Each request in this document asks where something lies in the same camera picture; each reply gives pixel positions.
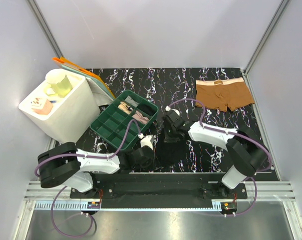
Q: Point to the black underwear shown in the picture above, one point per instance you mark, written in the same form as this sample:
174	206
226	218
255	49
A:
170	153

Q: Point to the green divided organizer tray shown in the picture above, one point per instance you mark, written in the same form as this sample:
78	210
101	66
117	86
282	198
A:
116	127

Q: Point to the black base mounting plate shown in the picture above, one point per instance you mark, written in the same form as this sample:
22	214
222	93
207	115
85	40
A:
163	183

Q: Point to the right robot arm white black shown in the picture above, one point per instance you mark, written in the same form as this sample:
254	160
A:
246	152

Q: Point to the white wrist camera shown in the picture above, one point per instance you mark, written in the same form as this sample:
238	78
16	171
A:
146	140
168	108

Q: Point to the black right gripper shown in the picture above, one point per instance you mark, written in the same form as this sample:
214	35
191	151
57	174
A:
167	139

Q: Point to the yellow green cup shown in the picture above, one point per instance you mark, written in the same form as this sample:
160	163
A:
58	83

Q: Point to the aluminium front rail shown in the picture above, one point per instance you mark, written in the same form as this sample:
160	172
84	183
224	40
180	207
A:
59	199

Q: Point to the beige rolled sock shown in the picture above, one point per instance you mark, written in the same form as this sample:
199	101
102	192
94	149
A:
125	107

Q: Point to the orange and teal folders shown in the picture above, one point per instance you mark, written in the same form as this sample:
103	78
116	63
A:
68	65

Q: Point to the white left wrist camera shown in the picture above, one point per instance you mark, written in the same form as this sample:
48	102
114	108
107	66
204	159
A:
146	140

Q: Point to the pink box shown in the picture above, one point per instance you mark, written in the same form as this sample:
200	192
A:
41	106

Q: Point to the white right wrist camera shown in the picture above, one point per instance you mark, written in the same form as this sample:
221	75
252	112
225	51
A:
168	108

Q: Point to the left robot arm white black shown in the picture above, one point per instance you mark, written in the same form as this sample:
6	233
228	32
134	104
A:
73	167

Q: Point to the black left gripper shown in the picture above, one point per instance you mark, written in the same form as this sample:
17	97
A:
150	167

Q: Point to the pink rolled sock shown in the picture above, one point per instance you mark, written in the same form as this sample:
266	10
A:
140	118

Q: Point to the brown boxer briefs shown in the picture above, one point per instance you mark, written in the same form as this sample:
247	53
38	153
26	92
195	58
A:
223	95

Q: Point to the grey rolled sock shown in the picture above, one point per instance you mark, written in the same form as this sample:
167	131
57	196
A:
131	101

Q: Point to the white storage bin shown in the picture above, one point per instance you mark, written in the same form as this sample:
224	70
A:
69	116

